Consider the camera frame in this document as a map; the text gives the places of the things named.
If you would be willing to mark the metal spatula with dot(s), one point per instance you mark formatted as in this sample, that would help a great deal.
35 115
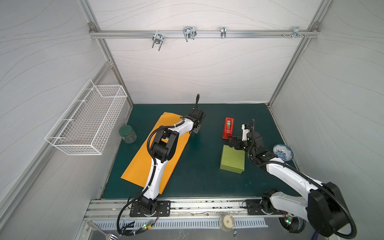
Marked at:
96 228

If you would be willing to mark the orange wrapping paper sheet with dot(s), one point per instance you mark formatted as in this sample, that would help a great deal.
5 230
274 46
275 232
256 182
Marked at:
138 170

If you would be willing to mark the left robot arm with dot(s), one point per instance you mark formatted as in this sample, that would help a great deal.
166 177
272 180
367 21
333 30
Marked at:
161 146

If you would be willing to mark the white vented cable duct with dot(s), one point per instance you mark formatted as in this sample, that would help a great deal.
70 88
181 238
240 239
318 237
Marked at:
205 223

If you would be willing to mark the red tape dispenser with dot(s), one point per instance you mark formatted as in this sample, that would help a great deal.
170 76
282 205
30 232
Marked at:
228 128

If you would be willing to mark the metal U-bolt clamp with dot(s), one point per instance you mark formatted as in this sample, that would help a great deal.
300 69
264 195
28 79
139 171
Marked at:
189 33
158 39

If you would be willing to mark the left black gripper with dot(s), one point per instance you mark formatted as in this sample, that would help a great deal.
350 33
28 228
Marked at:
197 128

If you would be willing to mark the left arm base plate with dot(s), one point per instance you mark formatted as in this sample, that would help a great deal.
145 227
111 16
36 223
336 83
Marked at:
158 208

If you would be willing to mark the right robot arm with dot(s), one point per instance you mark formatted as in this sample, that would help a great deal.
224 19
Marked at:
320 204

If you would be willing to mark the green lidded glass jar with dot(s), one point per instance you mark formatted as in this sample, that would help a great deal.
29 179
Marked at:
128 134

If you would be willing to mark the aluminium crossbar rail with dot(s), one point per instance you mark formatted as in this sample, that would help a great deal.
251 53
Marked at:
201 34

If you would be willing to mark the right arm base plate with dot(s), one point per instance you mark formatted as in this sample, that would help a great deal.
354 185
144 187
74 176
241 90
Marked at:
260 207

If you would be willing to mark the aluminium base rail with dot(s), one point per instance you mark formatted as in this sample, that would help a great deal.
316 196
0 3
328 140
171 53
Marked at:
181 208

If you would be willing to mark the white wire basket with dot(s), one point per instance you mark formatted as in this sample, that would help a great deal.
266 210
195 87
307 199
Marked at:
86 125

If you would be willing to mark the blue white ceramic bowl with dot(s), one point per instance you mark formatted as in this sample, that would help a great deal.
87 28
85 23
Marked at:
283 152

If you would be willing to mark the metal bracket with bolts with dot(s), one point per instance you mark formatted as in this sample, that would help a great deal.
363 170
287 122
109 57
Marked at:
296 34

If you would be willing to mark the green gift box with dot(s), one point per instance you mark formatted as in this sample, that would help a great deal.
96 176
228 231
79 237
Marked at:
232 160

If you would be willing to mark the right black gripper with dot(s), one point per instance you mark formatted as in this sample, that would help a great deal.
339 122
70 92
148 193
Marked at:
237 142

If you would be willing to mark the green table mat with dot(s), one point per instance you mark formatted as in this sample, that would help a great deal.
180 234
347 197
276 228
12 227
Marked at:
198 173

